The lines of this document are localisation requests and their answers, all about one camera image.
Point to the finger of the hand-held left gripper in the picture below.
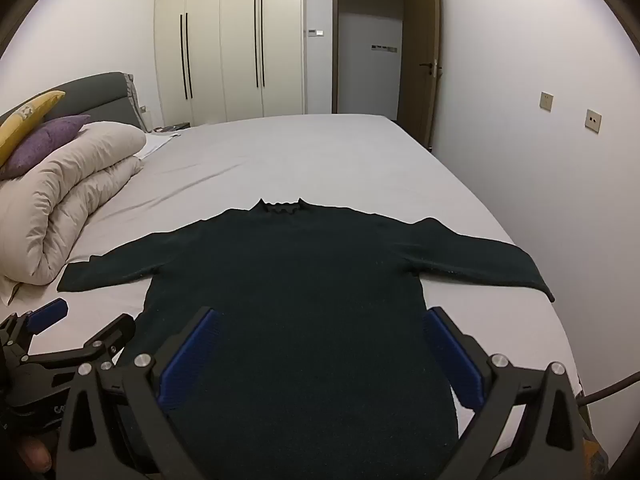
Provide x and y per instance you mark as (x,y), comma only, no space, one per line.
(112,335)
(47,315)

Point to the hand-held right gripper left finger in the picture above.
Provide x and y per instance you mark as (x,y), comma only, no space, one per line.
(192,355)

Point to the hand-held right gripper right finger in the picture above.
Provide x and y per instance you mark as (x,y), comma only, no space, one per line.
(455,360)

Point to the dark green sweater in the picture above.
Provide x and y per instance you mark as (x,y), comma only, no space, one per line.
(300,310)

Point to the person's left hand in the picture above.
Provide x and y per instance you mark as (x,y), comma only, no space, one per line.
(35,455)

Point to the beige folded duvet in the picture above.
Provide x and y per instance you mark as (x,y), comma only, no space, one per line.
(65,200)

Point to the purple pillow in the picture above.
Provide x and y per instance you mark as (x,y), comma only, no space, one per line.
(40,147)

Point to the patterned rug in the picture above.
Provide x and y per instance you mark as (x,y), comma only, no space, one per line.
(595,455)

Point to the yellow pillow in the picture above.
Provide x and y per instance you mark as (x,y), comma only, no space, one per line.
(20,125)

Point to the white folded sheet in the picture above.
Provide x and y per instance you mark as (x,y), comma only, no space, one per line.
(155,146)

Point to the dark nightstand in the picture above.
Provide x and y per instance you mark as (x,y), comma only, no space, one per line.
(172,127)

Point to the grey upholstered headboard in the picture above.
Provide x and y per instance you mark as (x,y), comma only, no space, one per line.
(95,95)

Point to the brown wooden door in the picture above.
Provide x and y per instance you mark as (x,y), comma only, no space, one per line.
(422,60)

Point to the cream wardrobe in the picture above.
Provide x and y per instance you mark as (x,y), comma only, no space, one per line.
(225,35)

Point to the beige wall socket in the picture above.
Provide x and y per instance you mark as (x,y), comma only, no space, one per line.
(546,101)
(592,120)

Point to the small wall switch panel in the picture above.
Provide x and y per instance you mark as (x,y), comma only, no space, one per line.
(315,32)

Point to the dark door frame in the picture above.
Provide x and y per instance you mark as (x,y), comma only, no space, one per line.
(335,35)

